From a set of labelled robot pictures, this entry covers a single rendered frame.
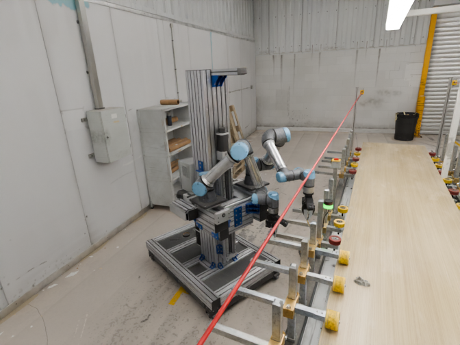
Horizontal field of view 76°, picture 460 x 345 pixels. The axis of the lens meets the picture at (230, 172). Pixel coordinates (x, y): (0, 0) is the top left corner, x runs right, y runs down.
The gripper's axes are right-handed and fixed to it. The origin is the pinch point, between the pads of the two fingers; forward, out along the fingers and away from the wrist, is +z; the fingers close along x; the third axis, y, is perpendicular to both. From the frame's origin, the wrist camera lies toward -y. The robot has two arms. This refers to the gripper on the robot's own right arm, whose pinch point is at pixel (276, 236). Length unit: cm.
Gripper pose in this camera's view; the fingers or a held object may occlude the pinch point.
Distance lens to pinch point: 226.8
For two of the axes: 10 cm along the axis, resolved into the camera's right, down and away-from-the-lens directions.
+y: -9.0, -1.1, 4.2
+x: -4.4, 3.1, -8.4
